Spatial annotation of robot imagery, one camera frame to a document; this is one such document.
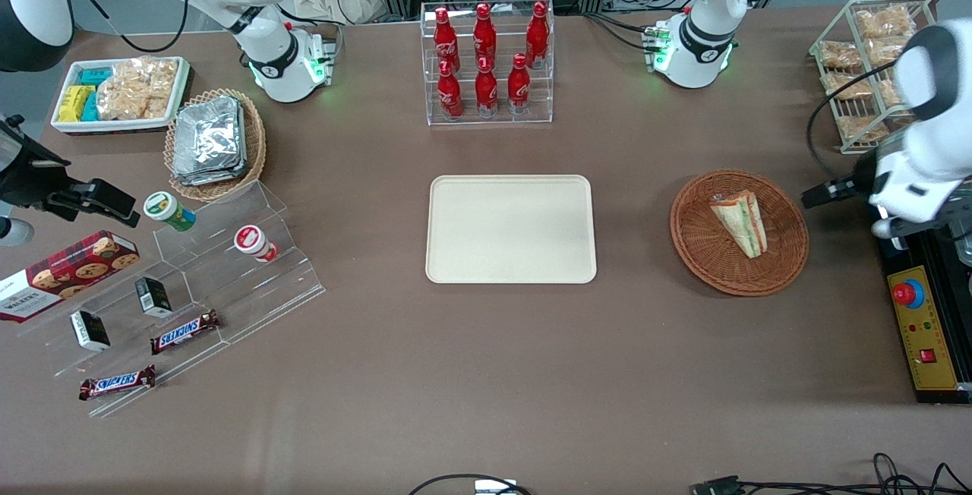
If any red emergency stop button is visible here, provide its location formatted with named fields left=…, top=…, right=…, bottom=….
left=892, top=279, right=926, bottom=310

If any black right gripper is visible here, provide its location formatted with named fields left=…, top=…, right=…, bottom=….
left=0, top=117, right=142, bottom=229

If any black box with yellow panel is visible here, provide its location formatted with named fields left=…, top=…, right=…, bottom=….
left=877, top=229, right=972, bottom=405

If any clear bag of rice crackers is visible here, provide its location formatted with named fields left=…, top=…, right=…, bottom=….
left=96, top=57, right=180, bottom=121

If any black cable with white plug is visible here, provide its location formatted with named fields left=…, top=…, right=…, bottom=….
left=409, top=473, right=534, bottom=495

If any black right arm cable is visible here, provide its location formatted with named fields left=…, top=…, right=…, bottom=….
left=71, top=0, right=190, bottom=55

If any yellow snack packet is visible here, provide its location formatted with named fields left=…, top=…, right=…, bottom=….
left=57, top=84, right=96, bottom=123

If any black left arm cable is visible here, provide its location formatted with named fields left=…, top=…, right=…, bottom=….
left=806, top=84, right=912, bottom=178

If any stack of silver foil packs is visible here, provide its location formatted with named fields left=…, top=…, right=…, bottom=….
left=172, top=96, right=248, bottom=188

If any small black carton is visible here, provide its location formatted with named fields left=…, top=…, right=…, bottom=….
left=134, top=276, right=173, bottom=319
left=69, top=309, right=112, bottom=352

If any white wire rack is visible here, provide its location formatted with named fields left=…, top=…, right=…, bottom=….
left=808, top=0, right=939, bottom=156

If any round brown wicker basket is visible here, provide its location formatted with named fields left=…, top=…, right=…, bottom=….
left=670, top=169, right=810, bottom=298

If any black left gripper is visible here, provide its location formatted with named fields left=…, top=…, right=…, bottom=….
left=801, top=150, right=880, bottom=210

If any brown snickers bar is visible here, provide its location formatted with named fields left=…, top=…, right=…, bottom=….
left=150, top=309, right=222, bottom=355
left=78, top=364, right=157, bottom=402

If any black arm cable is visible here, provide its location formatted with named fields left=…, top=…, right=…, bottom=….
left=806, top=84, right=912, bottom=178
left=71, top=0, right=190, bottom=55

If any red tartan cookie box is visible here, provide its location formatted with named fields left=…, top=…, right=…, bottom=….
left=0, top=229, right=141, bottom=323

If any clear acrylic stepped display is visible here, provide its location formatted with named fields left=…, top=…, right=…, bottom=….
left=15, top=180, right=327, bottom=419

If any triangular sandwich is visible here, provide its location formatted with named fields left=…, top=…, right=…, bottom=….
left=709, top=190, right=768, bottom=260

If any black cable with dark connector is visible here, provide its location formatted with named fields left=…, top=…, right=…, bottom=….
left=690, top=452, right=972, bottom=495

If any oval brown wicker basket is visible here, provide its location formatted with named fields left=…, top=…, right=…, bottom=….
left=163, top=88, right=267, bottom=203

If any red cola bottle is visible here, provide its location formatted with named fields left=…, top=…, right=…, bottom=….
left=433, top=7, right=461, bottom=72
left=472, top=2, right=498, bottom=71
left=475, top=56, right=500, bottom=118
left=437, top=60, right=465, bottom=121
left=525, top=1, right=551, bottom=70
left=507, top=52, right=532, bottom=115

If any beige rectangular plastic tray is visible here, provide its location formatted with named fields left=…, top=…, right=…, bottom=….
left=424, top=174, right=598, bottom=285

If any clear acrylic bottle rack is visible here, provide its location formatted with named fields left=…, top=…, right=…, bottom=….
left=420, top=0, right=556, bottom=128

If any red lidded snack cup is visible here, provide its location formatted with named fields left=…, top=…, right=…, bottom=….
left=233, top=225, right=279, bottom=263

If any green lidded snack cup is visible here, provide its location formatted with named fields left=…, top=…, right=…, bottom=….
left=143, top=191, right=197, bottom=233

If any white rectangular snack tray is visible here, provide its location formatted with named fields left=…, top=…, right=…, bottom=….
left=50, top=56, right=191, bottom=136

